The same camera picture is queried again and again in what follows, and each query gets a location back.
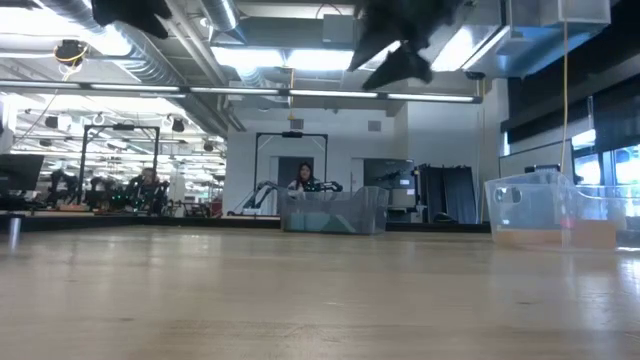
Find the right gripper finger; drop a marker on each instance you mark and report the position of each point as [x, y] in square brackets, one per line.
[407, 67]
[375, 50]

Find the grey translucent plastic bin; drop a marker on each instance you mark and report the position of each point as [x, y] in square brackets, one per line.
[360, 210]

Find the teal wedge block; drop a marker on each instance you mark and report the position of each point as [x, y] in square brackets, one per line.
[342, 227]

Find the teal rectangular block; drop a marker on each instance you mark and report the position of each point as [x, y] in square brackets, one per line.
[317, 223]

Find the orange rectangular block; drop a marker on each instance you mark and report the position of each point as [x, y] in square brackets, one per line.
[530, 239]

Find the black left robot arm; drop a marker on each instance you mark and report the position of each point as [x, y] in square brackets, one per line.
[135, 12]

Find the long ceiling light bar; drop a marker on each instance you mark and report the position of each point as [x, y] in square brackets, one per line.
[430, 97]

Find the dark storage cabinet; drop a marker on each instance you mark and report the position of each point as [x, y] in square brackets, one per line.
[400, 170]

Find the black curtain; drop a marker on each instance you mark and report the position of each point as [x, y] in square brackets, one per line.
[452, 195]

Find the person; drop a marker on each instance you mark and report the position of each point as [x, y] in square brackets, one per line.
[305, 175]
[147, 180]

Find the clear plastic bin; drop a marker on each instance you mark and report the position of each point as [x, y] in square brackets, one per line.
[530, 210]

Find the dark computer monitor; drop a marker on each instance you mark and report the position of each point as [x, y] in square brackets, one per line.
[20, 172]

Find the black gantry frame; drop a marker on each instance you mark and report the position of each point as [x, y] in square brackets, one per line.
[120, 127]
[292, 134]

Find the black aluminium table frame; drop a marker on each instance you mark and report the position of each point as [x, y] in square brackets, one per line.
[440, 227]

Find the silver spiral ventilation duct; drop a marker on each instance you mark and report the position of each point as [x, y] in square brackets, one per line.
[150, 65]

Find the silver metal post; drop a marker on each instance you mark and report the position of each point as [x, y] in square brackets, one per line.
[14, 227]

